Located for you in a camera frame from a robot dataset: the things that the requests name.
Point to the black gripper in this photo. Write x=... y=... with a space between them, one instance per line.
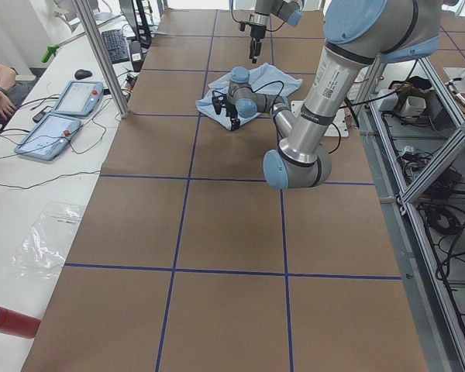
x=256 y=32
x=231 y=112

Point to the light blue button shirt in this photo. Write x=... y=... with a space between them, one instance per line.
x=253 y=92

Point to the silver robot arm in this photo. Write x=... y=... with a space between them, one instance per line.
x=289 y=12
x=356 y=33

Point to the black computer keyboard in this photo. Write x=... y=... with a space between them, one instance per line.
x=116 y=45

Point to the far blue teach pendant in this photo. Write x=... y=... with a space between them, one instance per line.
x=79 y=98

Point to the blue teach pendant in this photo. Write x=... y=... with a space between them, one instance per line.
x=49 y=137
x=79 y=98

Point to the black computer mouse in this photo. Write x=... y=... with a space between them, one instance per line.
x=81 y=74

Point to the near blue teach pendant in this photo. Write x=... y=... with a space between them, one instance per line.
x=49 y=137

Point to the seated person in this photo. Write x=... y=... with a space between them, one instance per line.
x=12 y=93

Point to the clear plastic bag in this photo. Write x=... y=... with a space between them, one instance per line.
x=42 y=254

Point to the red cylinder bottle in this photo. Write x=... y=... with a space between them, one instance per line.
x=17 y=324

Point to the white camera column base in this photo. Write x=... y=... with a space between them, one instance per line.
x=338 y=127

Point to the grey aluminium frame post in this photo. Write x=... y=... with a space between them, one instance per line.
x=85 y=14

